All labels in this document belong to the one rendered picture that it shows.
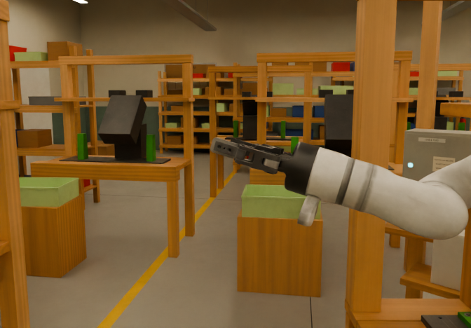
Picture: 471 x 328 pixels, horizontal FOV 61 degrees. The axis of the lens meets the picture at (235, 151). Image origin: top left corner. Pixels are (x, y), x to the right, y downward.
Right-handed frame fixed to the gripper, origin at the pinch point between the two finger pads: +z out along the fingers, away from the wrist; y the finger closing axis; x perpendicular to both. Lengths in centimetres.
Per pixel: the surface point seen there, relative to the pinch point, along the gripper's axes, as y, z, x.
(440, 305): -84, -61, 38
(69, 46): -385, 351, -29
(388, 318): -71, -45, 43
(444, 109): -82, -43, -24
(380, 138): -67, -26, -9
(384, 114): -67, -25, -16
